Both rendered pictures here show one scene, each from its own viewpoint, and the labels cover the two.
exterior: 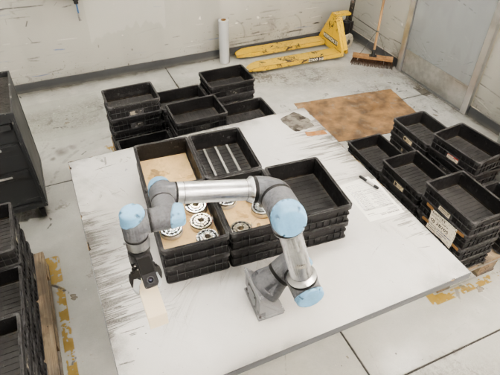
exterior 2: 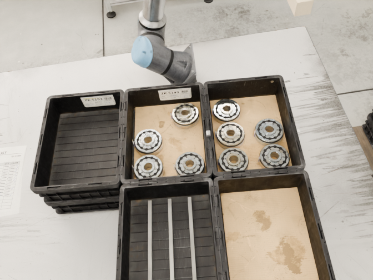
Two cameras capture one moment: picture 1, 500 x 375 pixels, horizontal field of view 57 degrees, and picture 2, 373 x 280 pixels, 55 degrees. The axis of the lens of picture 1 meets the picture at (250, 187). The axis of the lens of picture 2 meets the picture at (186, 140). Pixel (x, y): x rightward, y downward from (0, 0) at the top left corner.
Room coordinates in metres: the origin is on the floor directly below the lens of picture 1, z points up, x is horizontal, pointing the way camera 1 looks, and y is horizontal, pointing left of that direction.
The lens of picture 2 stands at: (2.22, 0.36, 1.97)
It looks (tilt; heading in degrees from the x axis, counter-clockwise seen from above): 58 degrees down; 203
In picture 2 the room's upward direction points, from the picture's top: 8 degrees counter-clockwise
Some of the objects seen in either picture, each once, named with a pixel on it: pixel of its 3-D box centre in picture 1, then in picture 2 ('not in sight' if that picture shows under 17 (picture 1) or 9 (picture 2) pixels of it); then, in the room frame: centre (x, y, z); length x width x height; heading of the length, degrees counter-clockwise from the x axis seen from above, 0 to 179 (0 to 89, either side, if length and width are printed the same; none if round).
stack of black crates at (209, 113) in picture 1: (198, 133); not in sight; (2.96, 0.41, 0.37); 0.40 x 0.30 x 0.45; 114
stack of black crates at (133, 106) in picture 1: (134, 118); not in sight; (3.16, 0.94, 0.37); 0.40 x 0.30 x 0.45; 114
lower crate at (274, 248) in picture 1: (248, 224); not in sight; (1.60, 0.01, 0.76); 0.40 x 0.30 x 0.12; 20
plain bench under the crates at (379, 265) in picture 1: (244, 254); (173, 226); (1.76, 0.03, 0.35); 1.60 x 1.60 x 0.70; 24
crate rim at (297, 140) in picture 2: (185, 214); (250, 123); (1.49, 0.29, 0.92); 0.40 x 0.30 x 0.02; 20
